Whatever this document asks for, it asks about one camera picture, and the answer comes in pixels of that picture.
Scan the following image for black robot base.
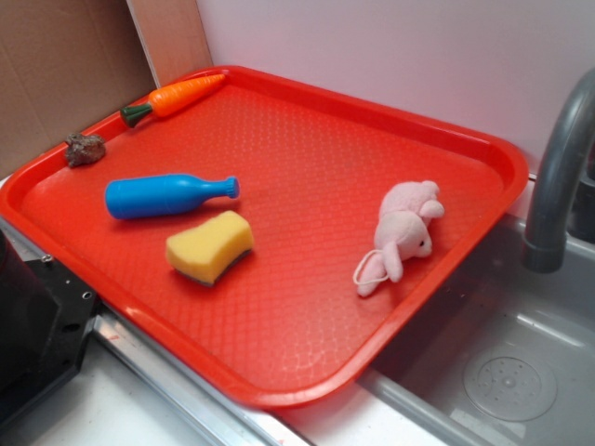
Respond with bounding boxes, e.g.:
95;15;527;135
1;235;99;431

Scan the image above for pink plush bunny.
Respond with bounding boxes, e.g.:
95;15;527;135
352;180;445;297

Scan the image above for red plastic tray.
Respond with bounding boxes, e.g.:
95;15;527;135
1;67;528;409

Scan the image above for yellow sponge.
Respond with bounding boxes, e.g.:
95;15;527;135
165;211;254;286

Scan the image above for blue plastic bottle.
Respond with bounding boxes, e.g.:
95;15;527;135
104;174;240;219

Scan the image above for orange toy carrot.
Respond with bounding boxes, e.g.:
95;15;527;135
120;73;226;128

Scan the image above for small brown toy frog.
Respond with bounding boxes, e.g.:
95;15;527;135
65;133;107;168

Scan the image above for grey faucet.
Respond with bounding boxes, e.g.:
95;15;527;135
522;70;594;273

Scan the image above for grey toy sink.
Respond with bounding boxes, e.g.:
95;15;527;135
360;217;594;445

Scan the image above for cardboard panel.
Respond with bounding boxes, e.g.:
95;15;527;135
1;1;212;177

